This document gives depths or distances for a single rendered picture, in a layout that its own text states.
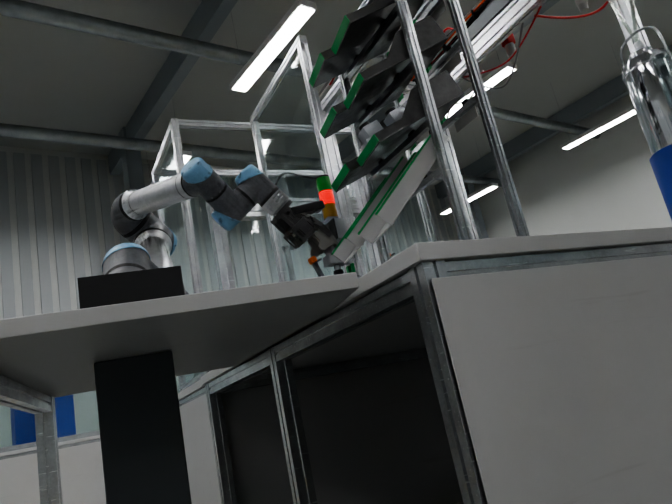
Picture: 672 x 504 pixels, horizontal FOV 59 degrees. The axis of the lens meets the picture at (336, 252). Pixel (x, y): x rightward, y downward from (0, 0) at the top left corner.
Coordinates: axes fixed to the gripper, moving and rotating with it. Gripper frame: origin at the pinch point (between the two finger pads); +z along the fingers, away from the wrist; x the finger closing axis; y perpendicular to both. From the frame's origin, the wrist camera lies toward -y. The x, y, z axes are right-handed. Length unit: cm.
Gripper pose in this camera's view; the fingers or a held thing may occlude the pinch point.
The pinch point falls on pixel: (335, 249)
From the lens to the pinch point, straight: 175.9
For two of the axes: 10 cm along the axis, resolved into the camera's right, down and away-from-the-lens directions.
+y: -5.4, 6.6, -5.2
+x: 4.2, -3.3, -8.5
